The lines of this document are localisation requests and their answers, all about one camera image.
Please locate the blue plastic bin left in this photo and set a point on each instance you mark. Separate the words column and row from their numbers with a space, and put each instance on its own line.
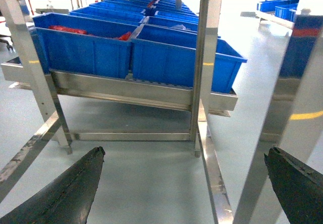
column 82, row 45

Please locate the blue plastic bin right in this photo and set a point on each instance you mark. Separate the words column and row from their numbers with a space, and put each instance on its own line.
column 167, row 55

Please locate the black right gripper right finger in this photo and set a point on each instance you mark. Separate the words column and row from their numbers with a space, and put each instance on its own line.
column 297, row 186

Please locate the blue bins side shelf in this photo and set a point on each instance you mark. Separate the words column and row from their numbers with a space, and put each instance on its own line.
column 281, row 12

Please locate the stainless steel rack frame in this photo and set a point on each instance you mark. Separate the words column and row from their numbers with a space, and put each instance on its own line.
column 200, row 101

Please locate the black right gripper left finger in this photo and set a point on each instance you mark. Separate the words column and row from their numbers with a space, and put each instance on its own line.
column 68, row 198

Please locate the blue plastic bin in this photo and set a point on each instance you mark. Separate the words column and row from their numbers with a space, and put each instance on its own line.
column 82, row 45
column 167, row 55

